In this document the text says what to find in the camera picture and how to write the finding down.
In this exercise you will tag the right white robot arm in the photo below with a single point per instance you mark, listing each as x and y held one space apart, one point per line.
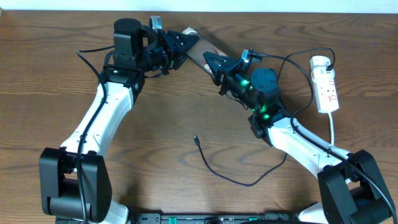
351 185

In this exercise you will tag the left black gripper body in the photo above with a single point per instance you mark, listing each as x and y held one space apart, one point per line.
168 51

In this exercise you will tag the white power strip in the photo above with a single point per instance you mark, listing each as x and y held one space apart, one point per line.
324 84

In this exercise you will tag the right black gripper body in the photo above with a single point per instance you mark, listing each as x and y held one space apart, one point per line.
232 80

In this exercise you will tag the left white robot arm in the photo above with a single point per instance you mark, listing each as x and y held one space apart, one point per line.
74 181

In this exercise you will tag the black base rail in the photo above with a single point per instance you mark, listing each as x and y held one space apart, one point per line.
157 218

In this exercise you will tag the bronze Galaxy smartphone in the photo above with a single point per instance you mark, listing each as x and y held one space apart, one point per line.
201 46

